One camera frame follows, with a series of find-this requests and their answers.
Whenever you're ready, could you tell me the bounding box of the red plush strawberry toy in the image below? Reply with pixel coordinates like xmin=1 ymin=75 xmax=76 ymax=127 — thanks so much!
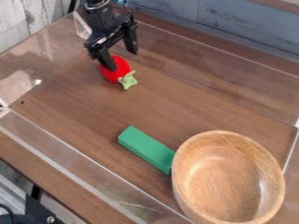
xmin=98 ymin=56 xmax=137 ymax=90

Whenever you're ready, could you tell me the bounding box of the clear acrylic wall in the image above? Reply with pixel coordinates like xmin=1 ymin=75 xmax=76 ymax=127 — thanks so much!
xmin=0 ymin=108 xmax=192 ymax=224
xmin=136 ymin=23 xmax=299 ymax=124

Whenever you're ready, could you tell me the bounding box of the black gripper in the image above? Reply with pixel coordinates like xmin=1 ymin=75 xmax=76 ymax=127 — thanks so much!
xmin=80 ymin=0 xmax=137 ymax=71

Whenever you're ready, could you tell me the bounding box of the clear acrylic back wall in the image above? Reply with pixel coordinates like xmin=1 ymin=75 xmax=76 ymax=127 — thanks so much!
xmin=136 ymin=23 xmax=299 ymax=124

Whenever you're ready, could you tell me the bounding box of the green rectangular block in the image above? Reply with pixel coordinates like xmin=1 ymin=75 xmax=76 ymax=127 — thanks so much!
xmin=117 ymin=126 xmax=174 ymax=175

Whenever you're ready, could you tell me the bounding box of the clear acrylic corner bracket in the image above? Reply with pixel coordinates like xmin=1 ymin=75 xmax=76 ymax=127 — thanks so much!
xmin=72 ymin=11 xmax=90 ymax=39

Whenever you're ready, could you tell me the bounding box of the wooden bowl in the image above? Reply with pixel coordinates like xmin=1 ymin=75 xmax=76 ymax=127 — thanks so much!
xmin=172 ymin=130 xmax=285 ymax=224

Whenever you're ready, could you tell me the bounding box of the black clamp with cable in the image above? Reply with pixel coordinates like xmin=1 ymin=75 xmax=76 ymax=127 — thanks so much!
xmin=0 ymin=185 xmax=65 ymax=224

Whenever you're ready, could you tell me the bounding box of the clear acrylic front wall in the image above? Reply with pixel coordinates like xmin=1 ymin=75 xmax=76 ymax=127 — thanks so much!
xmin=0 ymin=108 xmax=192 ymax=224

